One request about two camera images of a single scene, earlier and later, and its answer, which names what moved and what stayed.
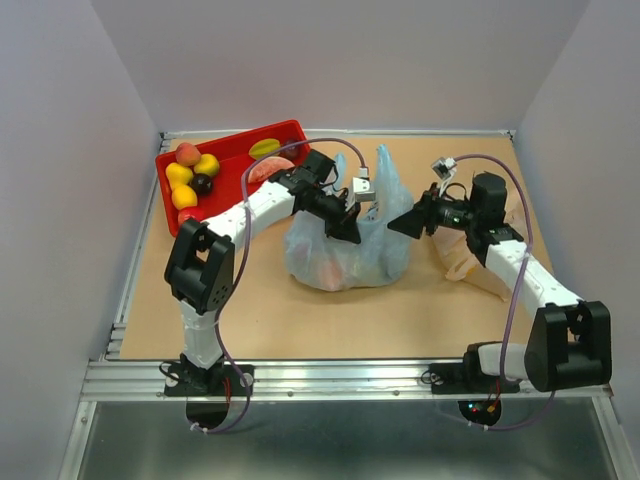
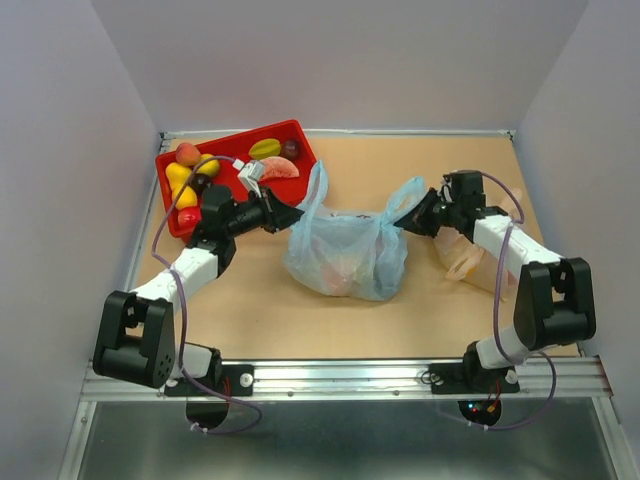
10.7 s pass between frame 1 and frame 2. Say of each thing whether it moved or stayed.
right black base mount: stayed
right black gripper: stayed
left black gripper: moved
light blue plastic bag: moved
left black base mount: stayed
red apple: stayed
